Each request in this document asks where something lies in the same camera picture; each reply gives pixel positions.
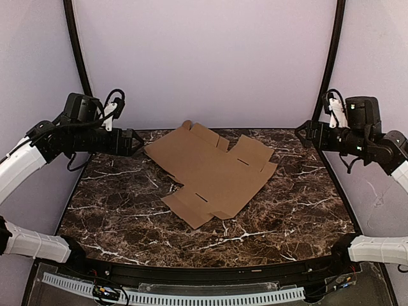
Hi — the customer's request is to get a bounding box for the brown cardboard box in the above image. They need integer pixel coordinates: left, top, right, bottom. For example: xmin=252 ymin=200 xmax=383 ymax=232
xmin=145 ymin=120 xmax=277 ymax=229

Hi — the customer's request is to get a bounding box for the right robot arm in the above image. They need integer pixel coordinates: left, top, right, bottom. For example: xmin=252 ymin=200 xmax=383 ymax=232
xmin=295 ymin=90 xmax=407 ymax=273

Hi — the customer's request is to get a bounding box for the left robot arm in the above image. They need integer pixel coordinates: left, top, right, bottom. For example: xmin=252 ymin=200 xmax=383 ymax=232
xmin=1 ymin=89 xmax=144 ymax=263

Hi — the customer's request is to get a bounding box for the small electronics board left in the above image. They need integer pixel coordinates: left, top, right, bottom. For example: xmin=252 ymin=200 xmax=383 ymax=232
xmin=92 ymin=285 xmax=120 ymax=301

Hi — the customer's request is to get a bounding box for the small electronics board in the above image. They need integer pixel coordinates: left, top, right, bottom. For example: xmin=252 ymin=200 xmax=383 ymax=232
xmin=333 ymin=277 xmax=356 ymax=291
xmin=92 ymin=285 xmax=120 ymax=301

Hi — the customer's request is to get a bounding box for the small electronics board right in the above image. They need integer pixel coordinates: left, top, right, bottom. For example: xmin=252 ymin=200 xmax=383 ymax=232
xmin=333 ymin=277 xmax=356 ymax=291

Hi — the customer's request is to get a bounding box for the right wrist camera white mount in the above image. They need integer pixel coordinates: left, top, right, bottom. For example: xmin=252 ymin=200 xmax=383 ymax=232
xmin=329 ymin=98 xmax=348 ymax=128

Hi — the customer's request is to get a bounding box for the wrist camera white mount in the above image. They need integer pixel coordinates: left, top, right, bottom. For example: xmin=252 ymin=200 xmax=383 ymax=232
xmin=102 ymin=97 xmax=125 ymax=131
xmin=329 ymin=98 xmax=348 ymax=128

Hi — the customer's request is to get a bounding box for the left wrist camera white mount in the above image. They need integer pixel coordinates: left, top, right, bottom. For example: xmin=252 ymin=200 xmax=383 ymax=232
xmin=102 ymin=97 xmax=125 ymax=131

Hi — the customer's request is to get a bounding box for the right black frame post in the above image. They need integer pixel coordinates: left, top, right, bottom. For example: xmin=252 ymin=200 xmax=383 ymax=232
xmin=312 ymin=0 xmax=346 ymax=121

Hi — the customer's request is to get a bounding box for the black frame post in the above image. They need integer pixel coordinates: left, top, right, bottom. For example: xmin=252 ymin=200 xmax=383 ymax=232
xmin=62 ymin=0 xmax=93 ymax=96
xmin=312 ymin=0 xmax=346 ymax=121

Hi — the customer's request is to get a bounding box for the black front rail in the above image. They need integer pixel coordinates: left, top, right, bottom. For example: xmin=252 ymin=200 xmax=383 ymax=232
xmin=57 ymin=255 xmax=362 ymax=288

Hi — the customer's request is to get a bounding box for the left black frame post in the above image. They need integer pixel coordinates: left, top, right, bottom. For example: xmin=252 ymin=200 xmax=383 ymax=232
xmin=62 ymin=0 xmax=93 ymax=96

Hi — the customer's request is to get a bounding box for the white slotted cable duct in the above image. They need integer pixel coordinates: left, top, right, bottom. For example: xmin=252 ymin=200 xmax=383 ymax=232
xmin=41 ymin=272 xmax=305 ymax=305

